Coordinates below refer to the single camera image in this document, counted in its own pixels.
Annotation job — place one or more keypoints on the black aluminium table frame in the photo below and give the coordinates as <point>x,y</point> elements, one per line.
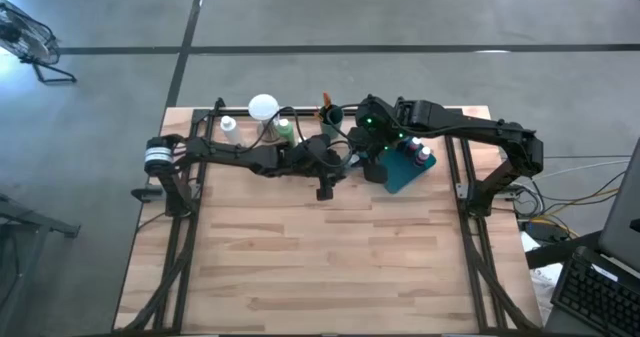
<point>310,112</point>

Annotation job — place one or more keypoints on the white paper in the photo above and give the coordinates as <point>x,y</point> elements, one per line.
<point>545,282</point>

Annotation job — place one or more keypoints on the black side table frame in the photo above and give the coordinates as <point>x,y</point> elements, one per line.
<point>35,218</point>

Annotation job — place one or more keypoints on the grey monitor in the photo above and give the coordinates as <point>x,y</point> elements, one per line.
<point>625,212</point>

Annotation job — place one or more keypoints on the grey metal bracket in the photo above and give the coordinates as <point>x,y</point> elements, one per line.
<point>462,191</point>

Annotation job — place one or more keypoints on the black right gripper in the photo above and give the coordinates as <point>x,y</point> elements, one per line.
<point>382,124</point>

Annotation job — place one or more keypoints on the large green paint bottle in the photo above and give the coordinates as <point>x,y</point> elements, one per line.
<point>286,131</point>

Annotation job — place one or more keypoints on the black floor fan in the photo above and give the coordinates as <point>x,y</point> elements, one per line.
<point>25,37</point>

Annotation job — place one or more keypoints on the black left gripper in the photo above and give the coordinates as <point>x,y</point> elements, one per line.
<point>315,159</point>

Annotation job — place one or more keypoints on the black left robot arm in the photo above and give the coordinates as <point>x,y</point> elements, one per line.
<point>225,154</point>

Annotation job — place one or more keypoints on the black power adapter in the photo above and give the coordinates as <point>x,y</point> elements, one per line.
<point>545,233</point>

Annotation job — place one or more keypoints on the tall white plastic bottle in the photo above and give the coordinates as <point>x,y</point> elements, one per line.
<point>231,129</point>

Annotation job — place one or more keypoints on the black stand bar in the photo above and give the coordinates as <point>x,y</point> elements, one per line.
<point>562,251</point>

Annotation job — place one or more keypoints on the black keyboard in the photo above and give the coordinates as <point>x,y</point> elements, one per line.
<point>595,299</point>

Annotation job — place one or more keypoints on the teal plastic bin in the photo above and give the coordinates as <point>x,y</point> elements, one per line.
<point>405,174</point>

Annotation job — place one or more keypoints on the large dark grey paint bottle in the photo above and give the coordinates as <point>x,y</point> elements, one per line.
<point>353,161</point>

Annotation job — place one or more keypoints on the dark green plastic cup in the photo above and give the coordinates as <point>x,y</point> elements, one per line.
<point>336,126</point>

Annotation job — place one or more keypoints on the magenta paint bottle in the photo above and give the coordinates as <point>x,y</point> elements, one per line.
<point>412,144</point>

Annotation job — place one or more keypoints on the white round lamp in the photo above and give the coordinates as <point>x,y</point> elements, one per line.
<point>263,107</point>

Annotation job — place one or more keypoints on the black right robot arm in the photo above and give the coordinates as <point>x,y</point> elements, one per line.
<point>480,127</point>

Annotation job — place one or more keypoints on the pink paint bottle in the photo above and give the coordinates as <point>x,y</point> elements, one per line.
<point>423,154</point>

